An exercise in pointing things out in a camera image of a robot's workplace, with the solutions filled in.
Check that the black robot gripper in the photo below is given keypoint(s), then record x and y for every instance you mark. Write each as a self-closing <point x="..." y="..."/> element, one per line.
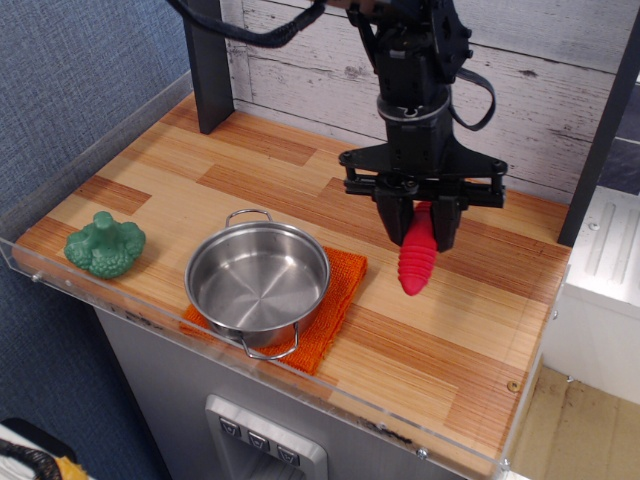
<point x="422" y="160"/>

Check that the red handled metal spoon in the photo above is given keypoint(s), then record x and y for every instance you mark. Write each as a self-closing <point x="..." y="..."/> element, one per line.
<point x="418" y="252"/>

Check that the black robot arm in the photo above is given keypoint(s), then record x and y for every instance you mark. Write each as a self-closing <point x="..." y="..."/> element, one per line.
<point x="417" y="50"/>

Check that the orange cloth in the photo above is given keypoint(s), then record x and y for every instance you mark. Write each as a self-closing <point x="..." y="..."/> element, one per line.
<point x="340" y="295"/>

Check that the stainless steel pot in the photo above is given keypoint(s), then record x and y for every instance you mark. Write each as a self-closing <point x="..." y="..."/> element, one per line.
<point x="259" y="283"/>

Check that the white ridged side counter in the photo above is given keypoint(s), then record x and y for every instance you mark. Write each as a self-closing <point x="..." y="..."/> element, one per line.
<point x="593" y="333"/>

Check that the clear acrylic table guard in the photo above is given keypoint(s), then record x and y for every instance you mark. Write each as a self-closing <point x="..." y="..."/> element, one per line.
<point x="426" y="387"/>

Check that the silver button control panel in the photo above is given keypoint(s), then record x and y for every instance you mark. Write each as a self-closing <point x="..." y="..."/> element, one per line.
<point x="250" y="446"/>

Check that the green toy broccoli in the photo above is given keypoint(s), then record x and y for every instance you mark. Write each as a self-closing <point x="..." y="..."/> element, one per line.
<point x="105" y="248"/>

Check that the yellow object at corner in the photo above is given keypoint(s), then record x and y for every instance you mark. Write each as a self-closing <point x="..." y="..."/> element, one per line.
<point x="70" y="470"/>

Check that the dark grey right post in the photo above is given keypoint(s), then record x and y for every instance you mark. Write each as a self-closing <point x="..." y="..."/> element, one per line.
<point x="612" y="114"/>

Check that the dark grey post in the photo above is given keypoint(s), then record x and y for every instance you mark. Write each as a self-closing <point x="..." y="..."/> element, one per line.
<point x="612" y="114"/>
<point x="210" y="77"/>

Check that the dark grey left post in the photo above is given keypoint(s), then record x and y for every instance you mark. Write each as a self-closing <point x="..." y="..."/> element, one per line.
<point x="210" y="77"/>

